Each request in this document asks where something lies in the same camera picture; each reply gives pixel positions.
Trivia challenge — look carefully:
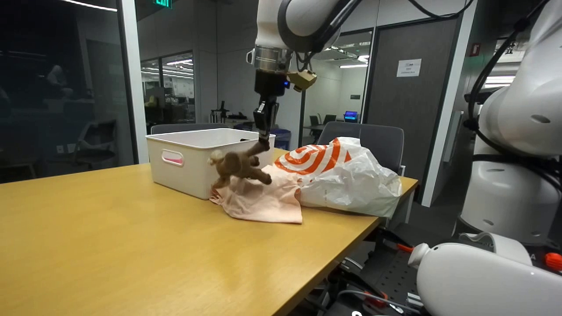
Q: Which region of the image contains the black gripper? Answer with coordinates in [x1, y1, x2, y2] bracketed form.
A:
[250, 69, 287, 155]

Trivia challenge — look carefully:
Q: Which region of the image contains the pale pink shirt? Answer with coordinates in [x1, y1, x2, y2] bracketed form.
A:
[206, 165, 305, 227]

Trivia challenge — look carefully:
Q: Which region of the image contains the white and orange cloth pile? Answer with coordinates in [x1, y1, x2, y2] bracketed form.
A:
[271, 135, 405, 220]

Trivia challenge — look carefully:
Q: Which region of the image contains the white plastic storage bin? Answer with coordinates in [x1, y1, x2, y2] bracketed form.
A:
[143, 127, 277, 202]

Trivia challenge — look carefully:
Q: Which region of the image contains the grey office chair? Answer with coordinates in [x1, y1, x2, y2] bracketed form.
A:
[317, 120, 407, 176]

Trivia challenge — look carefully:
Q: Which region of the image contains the white paper door sign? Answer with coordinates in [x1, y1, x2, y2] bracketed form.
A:
[394, 56, 422, 79]

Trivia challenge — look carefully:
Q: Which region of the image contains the white rounded machine housing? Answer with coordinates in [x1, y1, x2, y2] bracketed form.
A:
[407, 232, 562, 316]

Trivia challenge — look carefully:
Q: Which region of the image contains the orange round knob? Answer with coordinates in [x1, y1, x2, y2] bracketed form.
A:
[542, 251, 562, 274]

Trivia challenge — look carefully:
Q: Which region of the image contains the tan wrist camera box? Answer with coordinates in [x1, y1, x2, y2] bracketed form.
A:
[285, 69, 319, 95]

